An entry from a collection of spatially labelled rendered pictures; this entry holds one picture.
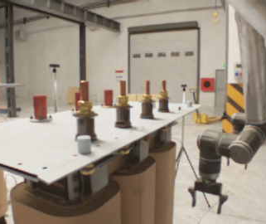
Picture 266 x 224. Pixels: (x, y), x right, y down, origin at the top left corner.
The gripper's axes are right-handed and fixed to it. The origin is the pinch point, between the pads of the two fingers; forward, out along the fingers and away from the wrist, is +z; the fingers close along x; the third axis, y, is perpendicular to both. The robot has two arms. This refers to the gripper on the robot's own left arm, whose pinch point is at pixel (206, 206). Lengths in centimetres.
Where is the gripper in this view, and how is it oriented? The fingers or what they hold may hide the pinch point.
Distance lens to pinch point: 129.0
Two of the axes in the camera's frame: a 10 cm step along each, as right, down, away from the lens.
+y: 5.9, -1.1, 8.0
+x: -8.1, -0.8, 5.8
